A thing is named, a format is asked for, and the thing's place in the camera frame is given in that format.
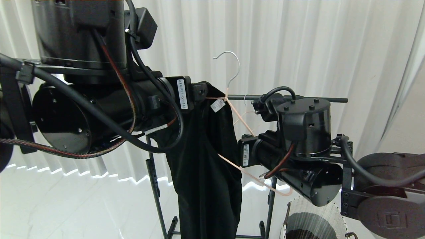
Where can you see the white curtain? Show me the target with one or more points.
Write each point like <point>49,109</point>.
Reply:
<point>298,43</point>

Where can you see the black T-shirt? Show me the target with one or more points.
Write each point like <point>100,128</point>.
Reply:
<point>202,172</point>

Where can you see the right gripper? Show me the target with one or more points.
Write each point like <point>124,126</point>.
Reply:
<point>315,186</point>

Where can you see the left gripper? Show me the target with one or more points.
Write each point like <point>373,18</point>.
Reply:
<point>59,119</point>

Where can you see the pink clothes hanger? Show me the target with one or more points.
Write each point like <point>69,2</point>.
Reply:
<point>245,98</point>
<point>226,94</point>

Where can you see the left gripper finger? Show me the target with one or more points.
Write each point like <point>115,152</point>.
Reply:
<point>200,94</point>

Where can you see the black clothes rack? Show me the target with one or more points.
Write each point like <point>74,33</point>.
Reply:
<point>338,100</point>

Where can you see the white laundry basket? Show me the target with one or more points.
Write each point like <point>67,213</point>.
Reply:
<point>315,212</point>

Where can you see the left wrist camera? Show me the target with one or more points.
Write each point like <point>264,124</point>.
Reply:
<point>144,26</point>

